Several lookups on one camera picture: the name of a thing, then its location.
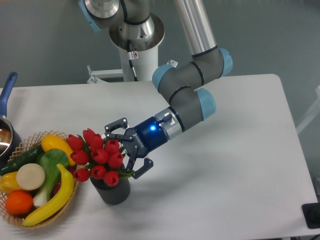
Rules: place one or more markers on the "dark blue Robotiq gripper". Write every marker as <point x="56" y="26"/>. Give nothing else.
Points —
<point x="145" y="137"/>

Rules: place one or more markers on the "red tulip bouquet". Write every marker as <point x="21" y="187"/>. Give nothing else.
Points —
<point x="102" y="161"/>

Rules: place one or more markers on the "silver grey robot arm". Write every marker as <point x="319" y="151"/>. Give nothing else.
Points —
<point x="137" y="34"/>

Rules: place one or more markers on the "dark grey ribbed vase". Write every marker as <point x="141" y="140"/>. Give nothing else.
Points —
<point x="112" y="189"/>

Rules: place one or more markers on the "red fruit in basket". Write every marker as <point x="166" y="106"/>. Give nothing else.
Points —
<point x="71" y="169"/>

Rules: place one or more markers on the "yellow banana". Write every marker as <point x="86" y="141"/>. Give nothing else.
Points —
<point x="56" y="203"/>

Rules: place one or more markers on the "yellow lemon squash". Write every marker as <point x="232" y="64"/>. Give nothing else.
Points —
<point x="51" y="141"/>

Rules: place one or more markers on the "green bok choy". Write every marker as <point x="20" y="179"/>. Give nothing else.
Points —
<point x="48" y="162"/>

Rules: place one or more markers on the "woven wicker basket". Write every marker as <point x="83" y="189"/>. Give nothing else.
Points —
<point x="29" y="143"/>

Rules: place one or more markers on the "green cucumber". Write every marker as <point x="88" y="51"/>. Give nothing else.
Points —
<point x="28" y="157"/>

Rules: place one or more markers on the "beige round disc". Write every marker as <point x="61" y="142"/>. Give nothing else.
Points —
<point x="30" y="176"/>

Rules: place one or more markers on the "orange fruit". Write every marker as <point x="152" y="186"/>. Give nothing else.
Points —
<point x="19" y="203"/>

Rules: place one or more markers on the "yellow bell pepper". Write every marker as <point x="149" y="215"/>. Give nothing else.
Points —
<point x="9" y="184"/>

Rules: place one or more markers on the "black device at edge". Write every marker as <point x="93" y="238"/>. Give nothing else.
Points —
<point x="311" y="212"/>

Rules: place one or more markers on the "white clamp bracket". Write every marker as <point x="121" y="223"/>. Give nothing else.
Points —
<point x="96" y="76"/>

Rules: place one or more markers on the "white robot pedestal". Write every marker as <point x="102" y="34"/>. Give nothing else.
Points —
<point x="138" y="65"/>

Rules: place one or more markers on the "blue handled saucepan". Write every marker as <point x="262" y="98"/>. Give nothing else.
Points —
<point x="9" y="138"/>

